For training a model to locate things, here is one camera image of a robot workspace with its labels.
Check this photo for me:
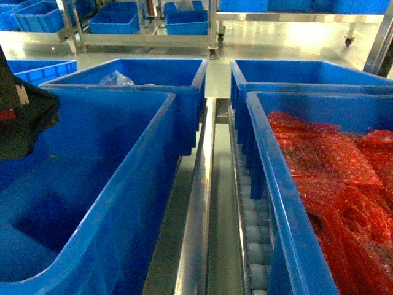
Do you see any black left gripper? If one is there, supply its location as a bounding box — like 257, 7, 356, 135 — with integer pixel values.
1, 51, 60, 161

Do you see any blue bin back left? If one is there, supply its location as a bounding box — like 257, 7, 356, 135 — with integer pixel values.
7, 60, 77, 86

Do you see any blue bin front left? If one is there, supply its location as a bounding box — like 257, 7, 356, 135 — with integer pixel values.
1, 89, 178, 294

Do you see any blue bin back middle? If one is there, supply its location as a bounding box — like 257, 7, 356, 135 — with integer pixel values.
39, 58, 208, 155

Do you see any blue bin back right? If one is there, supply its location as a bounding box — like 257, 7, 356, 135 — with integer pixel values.
230, 60, 392, 154

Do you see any steel shelf rack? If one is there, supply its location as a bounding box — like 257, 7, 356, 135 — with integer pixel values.
141, 0, 393, 295

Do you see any blue bin with red wrap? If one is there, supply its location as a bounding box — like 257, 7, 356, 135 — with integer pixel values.
246, 92, 392, 294

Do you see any clear plastic bag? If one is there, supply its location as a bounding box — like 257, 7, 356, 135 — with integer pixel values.
99, 71, 134, 87

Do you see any red bubble wrap pile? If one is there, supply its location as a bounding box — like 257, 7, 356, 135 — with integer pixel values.
268, 111, 392, 294

